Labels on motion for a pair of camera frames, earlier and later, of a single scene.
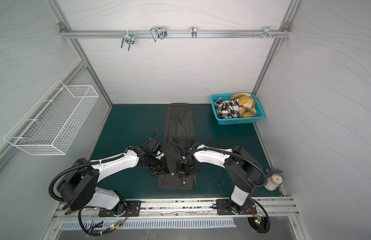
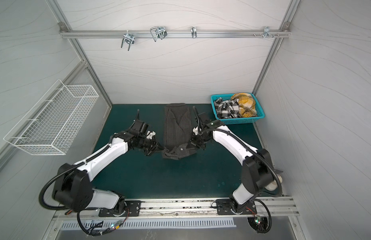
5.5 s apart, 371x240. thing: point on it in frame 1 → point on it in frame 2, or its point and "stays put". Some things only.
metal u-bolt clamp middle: [160, 32] stays put
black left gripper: [163, 169] → [155, 147]
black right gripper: [184, 162] → [192, 144]
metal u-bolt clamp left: [128, 37] stays put
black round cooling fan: [261, 224] stays put
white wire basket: [52, 124] stays put
